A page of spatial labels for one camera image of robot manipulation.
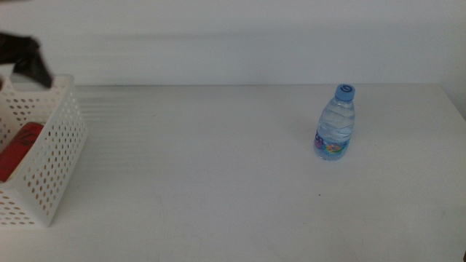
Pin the clear water bottle blue cap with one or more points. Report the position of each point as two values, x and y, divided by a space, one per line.
334 127

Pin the white perforated plastic basket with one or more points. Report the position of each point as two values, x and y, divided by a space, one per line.
51 153

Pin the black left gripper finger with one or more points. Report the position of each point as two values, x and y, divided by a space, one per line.
36 71

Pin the red soda can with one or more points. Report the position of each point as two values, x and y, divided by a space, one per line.
20 149

